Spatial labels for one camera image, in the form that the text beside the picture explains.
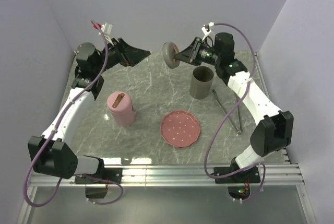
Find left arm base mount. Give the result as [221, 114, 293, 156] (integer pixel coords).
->
[74, 168, 124, 205]

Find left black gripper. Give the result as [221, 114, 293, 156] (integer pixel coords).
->
[94, 38, 151, 75]

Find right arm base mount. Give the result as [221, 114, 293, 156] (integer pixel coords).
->
[208, 166, 261, 201]

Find grey cylindrical container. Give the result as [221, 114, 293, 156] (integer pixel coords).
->
[189, 66, 214, 100]

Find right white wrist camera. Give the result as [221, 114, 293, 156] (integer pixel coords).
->
[201, 22, 214, 42]

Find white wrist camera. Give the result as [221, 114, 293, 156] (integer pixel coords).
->
[93, 22, 113, 45]
[201, 22, 214, 42]

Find aluminium mounting rail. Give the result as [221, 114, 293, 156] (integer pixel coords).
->
[18, 164, 316, 223]

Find pink container lid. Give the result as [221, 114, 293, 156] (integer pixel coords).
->
[106, 91, 133, 114]

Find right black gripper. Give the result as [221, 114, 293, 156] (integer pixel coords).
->
[174, 38, 221, 67]

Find metal food tongs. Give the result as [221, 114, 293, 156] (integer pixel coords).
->
[211, 89, 244, 135]

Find pink dotted plate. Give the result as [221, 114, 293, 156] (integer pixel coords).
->
[160, 110, 201, 148]

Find pink cylindrical container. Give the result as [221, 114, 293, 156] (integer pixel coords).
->
[107, 101, 135, 127]

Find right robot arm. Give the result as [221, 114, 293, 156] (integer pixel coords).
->
[163, 32, 294, 182]

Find grey container lid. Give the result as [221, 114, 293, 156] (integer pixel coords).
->
[162, 42, 180, 69]

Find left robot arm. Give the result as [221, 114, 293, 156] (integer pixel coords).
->
[28, 38, 151, 183]

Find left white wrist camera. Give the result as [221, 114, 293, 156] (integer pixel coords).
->
[93, 22, 113, 45]

